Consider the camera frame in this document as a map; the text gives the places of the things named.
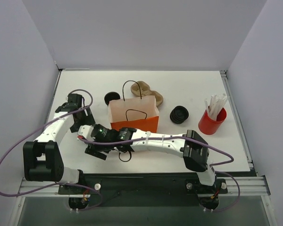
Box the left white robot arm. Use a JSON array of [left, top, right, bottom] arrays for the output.
[[23, 93, 95, 194]]

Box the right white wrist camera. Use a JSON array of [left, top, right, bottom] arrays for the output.
[[77, 125, 94, 141]]

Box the brown cardboard cup carrier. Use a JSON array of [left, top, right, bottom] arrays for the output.
[[131, 81, 164, 107]]

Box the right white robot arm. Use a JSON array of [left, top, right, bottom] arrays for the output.
[[78, 124, 216, 192]]

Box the orange paper bag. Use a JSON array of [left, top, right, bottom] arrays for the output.
[[108, 80, 160, 134]]

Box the stack of black lids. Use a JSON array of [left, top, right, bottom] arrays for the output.
[[170, 105, 189, 124]]

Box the red plastic cup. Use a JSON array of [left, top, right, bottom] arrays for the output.
[[198, 108, 227, 135]]

